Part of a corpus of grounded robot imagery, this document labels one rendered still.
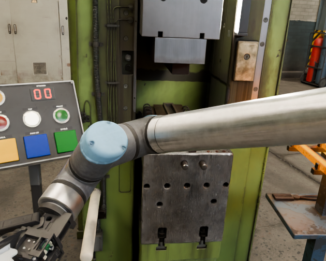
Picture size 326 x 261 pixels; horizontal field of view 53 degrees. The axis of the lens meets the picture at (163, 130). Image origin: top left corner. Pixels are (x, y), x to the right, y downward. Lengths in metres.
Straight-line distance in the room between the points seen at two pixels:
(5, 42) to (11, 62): 0.37
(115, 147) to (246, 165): 1.09
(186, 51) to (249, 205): 0.92
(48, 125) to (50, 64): 5.39
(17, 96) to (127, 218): 0.84
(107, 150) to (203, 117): 0.20
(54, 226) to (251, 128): 0.43
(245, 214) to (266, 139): 1.29
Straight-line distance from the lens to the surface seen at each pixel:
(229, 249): 1.93
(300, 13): 9.35
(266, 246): 2.43
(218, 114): 0.60
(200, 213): 1.49
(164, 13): 1.26
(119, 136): 0.69
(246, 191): 1.76
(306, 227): 1.41
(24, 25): 6.49
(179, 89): 1.81
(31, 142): 1.17
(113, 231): 1.75
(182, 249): 1.60
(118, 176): 1.58
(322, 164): 1.27
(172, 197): 1.42
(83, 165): 0.71
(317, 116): 0.51
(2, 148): 1.16
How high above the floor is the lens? 1.45
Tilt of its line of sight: 20 degrees down
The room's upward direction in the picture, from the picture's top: 3 degrees clockwise
